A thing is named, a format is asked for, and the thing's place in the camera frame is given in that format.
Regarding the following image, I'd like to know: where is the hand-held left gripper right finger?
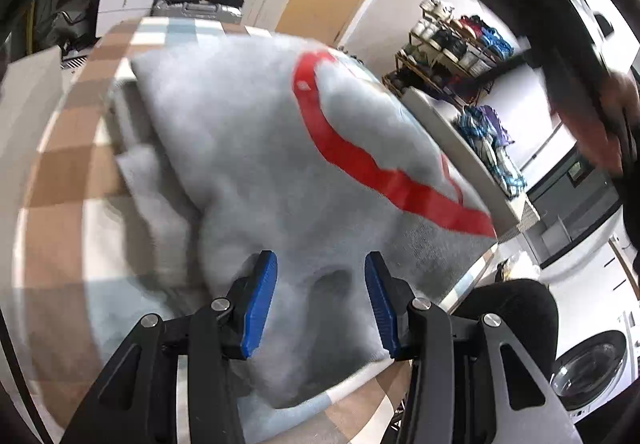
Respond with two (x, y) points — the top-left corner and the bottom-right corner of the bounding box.
(364, 251), (583, 444)

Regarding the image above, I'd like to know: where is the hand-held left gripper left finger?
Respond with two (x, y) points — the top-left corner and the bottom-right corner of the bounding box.
(60, 250), (279, 444)

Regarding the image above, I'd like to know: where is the grey hoodie with red print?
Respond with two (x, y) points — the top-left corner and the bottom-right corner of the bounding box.
(112, 36), (501, 410)

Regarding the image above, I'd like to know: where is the person's right forearm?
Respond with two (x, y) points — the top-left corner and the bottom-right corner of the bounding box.
(615, 164), (640, 275)

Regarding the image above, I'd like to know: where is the person's right hand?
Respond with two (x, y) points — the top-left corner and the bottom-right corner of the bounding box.
(552, 72), (638, 172)

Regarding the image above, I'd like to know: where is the blue knitted garment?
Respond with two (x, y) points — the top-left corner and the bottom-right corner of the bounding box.
(482, 26), (514, 58)

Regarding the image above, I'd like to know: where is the wooden shoe rack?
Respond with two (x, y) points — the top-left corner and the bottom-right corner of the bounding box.
(382, 0), (516, 112)

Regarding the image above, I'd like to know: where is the purple cloth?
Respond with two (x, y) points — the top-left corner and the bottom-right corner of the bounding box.
(480, 104), (516, 145)

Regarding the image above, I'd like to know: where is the blue plaid blanket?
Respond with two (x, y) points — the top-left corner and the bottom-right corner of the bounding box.
(455, 106), (528, 197)

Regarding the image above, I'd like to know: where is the white washing machine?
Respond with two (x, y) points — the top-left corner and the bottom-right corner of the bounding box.
(547, 309), (636, 420)

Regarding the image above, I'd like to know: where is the checked bed sheet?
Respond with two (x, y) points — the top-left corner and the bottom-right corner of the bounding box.
(12, 16), (501, 444)

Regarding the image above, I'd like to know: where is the silver suitcase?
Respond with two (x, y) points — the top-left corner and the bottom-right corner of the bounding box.
(152, 1), (246, 24)

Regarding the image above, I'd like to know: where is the beige bed frame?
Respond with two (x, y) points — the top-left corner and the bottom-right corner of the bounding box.
(400, 88), (540, 237)

